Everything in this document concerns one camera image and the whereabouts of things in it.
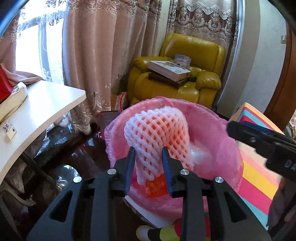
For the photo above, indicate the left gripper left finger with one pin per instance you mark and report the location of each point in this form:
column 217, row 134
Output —
column 85, row 209

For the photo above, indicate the white foam fruit net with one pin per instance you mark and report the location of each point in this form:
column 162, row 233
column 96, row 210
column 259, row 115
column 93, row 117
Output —
column 149, row 131

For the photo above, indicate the beige cloth bundle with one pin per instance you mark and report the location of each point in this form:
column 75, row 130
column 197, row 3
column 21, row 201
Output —
column 14, row 101

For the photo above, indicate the small blue booklet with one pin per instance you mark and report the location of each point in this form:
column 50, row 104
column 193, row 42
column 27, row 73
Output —
column 182, row 60

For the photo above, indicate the large white book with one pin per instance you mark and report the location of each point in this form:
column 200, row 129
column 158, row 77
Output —
column 169, row 70

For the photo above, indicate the yellow leather armchair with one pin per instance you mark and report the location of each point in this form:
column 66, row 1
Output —
column 202, row 84

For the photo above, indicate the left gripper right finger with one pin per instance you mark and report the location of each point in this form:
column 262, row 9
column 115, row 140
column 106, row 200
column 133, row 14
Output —
column 230, row 217

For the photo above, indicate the pink lined trash bin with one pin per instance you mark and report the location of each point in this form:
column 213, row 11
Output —
column 192, row 133

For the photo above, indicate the pink lace curtain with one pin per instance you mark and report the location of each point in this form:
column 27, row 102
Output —
column 100, row 39

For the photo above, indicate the orange red paper scrap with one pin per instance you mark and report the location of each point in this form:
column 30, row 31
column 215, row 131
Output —
column 156, row 187

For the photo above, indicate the colourful striped rug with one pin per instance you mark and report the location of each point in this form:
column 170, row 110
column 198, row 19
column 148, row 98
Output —
column 259, row 184

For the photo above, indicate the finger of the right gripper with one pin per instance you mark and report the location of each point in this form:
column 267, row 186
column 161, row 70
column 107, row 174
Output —
column 266, row 142

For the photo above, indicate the white curved desk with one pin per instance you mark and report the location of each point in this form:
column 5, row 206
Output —
column 46, row 103

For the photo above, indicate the small white tag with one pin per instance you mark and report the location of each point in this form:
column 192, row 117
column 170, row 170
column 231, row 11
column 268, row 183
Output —
column 9, row 130

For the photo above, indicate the dark wooden door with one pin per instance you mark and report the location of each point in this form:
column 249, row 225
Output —
column 282, row 104

